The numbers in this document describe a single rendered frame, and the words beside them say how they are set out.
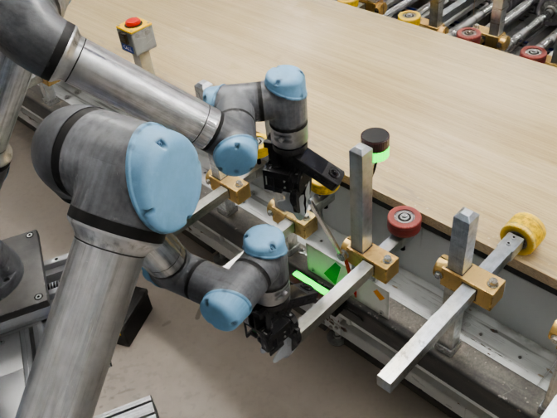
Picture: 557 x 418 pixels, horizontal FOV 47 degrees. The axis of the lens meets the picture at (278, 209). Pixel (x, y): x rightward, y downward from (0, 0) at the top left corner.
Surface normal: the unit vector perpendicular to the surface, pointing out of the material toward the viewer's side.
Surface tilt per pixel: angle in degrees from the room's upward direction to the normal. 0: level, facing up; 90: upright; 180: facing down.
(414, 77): 0
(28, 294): 0
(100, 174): 44
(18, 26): 54
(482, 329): 0
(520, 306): 90
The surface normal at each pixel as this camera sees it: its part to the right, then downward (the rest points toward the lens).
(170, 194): 0.89, 0.16
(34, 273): -0.09, -0.74
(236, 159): 0.07, 0.66
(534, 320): -0.69, 0.53
